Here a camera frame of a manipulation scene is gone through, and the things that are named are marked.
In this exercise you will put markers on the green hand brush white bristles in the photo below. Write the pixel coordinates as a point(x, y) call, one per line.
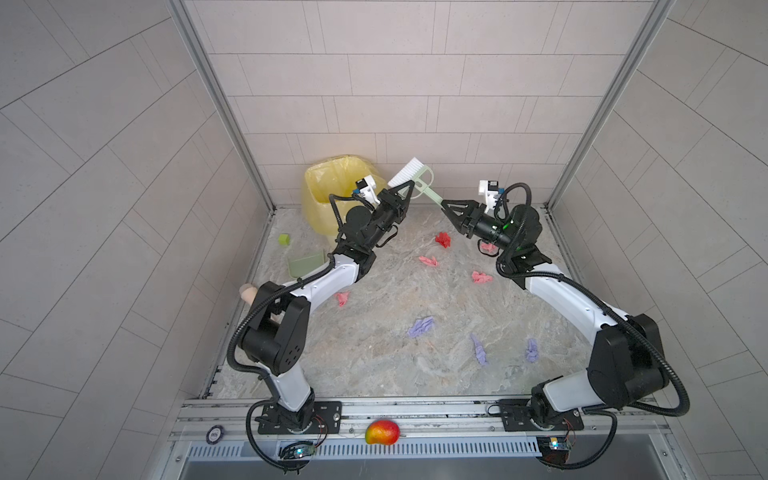
point(422, 175)

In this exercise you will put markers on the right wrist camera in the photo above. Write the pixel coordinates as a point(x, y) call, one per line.
point(491, 192)

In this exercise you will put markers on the aluminium front rail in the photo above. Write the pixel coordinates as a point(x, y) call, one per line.
point(430, 427)

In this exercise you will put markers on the red yellow mango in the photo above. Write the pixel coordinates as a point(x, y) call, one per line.
point(382, 432)

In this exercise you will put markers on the right circuit board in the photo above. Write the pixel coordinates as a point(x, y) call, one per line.
point(555, 450)

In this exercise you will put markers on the poker chip on rail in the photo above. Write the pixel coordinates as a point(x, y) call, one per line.
point(214, 435)

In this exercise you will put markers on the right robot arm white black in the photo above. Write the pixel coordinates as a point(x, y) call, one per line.
point(627, 366)

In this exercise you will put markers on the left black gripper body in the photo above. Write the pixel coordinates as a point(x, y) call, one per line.
point(378, 221)

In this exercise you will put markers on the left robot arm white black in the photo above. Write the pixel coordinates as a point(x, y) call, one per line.
point(270, 340)

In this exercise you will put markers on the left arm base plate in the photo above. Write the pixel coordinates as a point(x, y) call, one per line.
point(315, 417)

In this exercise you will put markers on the circuit board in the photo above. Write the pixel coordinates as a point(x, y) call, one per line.
point(555, 450)
point(298, 451)

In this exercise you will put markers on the beige bin yellow bag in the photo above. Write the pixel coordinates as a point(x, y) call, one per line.
point(336, 176)

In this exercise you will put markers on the beige rolling pin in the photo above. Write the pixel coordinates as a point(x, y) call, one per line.
point(248, 293)

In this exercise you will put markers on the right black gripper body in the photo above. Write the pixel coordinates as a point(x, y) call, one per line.
point(490, 229)

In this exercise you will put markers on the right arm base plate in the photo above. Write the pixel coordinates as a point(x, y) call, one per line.
point(518, 416)

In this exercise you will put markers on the left circuit board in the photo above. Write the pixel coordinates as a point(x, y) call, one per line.
point(298, 451)

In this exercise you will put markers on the green dustpan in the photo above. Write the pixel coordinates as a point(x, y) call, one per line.
point(303, 266)

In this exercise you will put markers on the pink paper scrap left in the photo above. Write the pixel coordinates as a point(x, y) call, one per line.
point(342, 298)

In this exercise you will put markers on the purple paper scrap long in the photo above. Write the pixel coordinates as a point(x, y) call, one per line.
point(479, 351)

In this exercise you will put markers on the red paper scrap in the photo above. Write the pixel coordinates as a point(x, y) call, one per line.
point(443, 239)

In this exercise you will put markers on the pink paper scrap centre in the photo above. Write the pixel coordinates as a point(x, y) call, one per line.
point(428, 261)

